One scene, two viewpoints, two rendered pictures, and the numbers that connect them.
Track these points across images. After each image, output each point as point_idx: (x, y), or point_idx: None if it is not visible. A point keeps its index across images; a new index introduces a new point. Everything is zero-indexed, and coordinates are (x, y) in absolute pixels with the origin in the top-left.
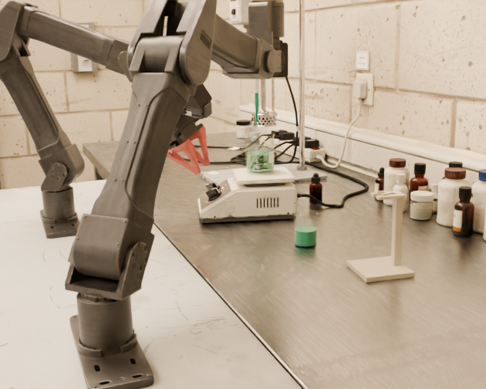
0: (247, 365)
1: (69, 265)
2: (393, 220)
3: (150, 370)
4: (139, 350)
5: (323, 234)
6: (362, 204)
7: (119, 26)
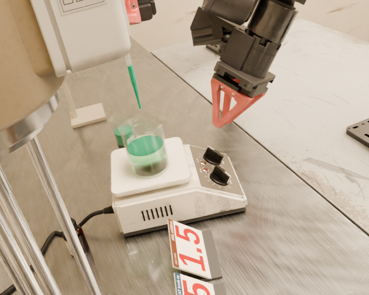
0: (172, 57)
1: (308, 93)
2: (68, 89)
3: (207, 45)
4: (215, 49)
5: (105, 160)
6: (21, 246)
7: None
